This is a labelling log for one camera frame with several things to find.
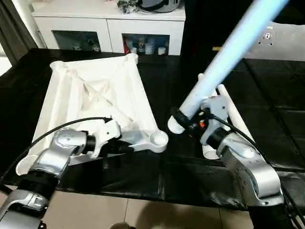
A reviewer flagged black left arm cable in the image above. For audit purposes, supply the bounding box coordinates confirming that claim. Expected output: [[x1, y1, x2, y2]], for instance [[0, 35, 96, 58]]
[[0, 116, 113, 187]]

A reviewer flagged white plastic table top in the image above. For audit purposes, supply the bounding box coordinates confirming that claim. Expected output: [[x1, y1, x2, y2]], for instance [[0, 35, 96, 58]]
[[15, 53, 169, 176]]

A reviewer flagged white plastic table leg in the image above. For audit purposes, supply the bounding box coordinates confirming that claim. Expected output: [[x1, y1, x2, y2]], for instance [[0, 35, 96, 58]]
[[197, 73, 221, 160], [167, 0, 289, 135], [217, 84, 254, 141]]

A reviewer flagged white glass-door cabinet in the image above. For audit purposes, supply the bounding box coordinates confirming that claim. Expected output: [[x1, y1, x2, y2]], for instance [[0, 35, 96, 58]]
[[31, 0, 186, 57]]

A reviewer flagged grey round helmet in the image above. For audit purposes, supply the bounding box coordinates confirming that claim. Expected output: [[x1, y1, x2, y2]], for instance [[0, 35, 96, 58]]
[[140, 0, 181, 13]]

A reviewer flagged small clutter pile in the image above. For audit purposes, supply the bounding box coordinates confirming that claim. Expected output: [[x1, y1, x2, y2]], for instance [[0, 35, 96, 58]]
[[116, 0, 142, 14]]

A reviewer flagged light grey pillow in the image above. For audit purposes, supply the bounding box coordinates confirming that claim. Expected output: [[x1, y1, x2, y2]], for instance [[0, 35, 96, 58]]
[[245, 21, 305, 62]]

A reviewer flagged black work mat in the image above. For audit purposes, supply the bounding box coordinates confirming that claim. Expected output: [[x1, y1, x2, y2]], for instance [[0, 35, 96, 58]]
[[0, 48, 305, 210]]

